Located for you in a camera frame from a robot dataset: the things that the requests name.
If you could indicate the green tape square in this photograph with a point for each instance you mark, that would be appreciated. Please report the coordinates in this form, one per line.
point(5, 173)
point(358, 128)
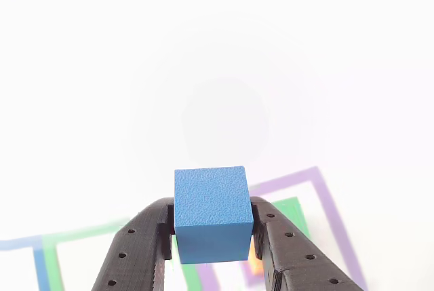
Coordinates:
point(52, 264)

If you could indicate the orange cube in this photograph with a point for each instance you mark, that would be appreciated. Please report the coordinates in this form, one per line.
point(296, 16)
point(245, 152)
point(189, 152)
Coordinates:
point(255, 267)

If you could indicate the small blue cube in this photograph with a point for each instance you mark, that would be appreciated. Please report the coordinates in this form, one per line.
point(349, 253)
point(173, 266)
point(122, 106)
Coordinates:
point(212, 209)

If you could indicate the blue tape square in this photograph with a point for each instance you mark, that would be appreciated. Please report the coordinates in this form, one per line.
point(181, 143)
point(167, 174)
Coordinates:
point(40, 264)

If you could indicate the purple tape square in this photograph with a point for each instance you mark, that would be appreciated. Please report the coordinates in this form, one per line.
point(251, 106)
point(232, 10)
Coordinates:
point(326, 203)

